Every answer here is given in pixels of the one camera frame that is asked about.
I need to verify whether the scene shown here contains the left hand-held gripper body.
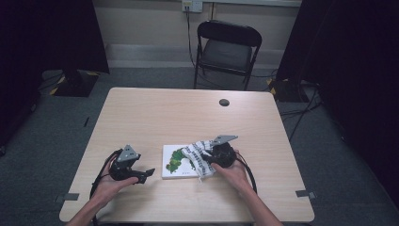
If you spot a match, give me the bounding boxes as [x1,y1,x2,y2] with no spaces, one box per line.
[109,144,142,183]

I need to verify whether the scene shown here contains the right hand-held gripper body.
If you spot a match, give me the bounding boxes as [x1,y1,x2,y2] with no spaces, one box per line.
[205,135,239,169]

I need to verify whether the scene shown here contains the white grey patterned cloth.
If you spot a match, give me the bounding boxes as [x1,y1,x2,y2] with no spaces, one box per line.
[181,139,218,183]

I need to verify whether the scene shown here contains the white book with green caterpillar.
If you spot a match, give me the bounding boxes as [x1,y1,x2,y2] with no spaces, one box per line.
[161,144,201,181]

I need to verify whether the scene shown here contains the person's right hand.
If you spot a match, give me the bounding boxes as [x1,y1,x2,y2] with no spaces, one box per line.
[210,150,252,196]

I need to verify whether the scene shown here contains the person's left hand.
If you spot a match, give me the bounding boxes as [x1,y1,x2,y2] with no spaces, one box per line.
[90,161,139,208]

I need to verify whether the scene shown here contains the grey tape strip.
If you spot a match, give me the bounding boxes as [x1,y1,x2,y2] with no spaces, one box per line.
[55,192,80,203]
[295,189,317,200]

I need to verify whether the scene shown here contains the black stand base yellow stripes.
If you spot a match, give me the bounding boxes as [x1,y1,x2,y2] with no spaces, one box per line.
[266,77,311,104]
[50,69,101,98]

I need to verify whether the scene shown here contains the black folding chair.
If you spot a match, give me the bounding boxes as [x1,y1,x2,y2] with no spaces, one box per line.
[193,19,263,92]

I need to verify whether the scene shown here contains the black curtain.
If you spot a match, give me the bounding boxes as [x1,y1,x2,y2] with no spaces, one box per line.
[276,0,399,208]
[0,0,110,149]

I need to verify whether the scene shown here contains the right hand-held gripper black cable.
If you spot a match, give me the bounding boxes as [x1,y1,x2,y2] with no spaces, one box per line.
[234,153,258,194]

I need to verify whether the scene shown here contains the black floor cables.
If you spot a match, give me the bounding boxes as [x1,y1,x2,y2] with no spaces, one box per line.
[279,84,324,142]

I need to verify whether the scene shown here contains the black wall socket cable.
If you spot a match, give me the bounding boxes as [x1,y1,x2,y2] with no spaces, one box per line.
[185,6,198,70]

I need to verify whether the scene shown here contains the white wall socket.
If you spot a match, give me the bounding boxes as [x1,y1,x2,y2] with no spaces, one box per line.
[182,0,204,13]

